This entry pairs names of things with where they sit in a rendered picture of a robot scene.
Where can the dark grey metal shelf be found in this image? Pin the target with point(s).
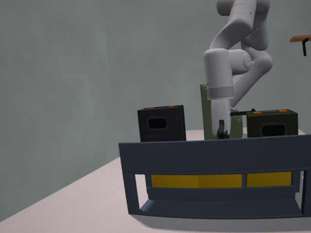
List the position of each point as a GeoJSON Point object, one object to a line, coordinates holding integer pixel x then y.
{"type": "Point", "coordinates": [290, 153]}

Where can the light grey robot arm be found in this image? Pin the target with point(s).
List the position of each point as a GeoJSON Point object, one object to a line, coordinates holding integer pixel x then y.
{"type": "Point", "coordinates": [247, 24]}

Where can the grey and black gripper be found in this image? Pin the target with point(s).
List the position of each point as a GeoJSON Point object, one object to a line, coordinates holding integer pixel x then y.
{"type": "Point", "coordinates": [220, 116]}

